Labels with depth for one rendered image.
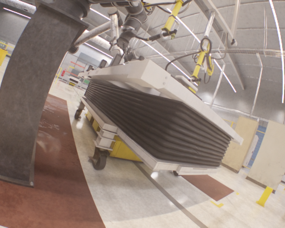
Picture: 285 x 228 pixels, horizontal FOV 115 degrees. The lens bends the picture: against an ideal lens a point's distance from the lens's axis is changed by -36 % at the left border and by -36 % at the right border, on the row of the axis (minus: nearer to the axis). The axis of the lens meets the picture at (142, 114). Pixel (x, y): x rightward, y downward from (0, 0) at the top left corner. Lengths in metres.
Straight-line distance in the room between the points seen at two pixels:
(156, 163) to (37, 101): 0.67
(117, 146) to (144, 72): 1.13
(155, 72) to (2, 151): 0.85
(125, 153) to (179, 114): 1.02
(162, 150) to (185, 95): 0.33
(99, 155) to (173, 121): 0.70
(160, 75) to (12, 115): 0.70
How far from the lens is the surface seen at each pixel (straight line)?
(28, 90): 0.70
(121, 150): 1.62
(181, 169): 0.93
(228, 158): 5.49
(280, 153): 5.21
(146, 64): 0.58
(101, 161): 1.23
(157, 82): 0.60
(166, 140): 0.81
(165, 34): 1.44
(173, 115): 0.81
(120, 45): 0.91
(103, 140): 1.21
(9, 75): 0.72
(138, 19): 0.97
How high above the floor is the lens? 0.64
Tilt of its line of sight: 1 degrees down
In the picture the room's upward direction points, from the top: 24 degrees clockwise
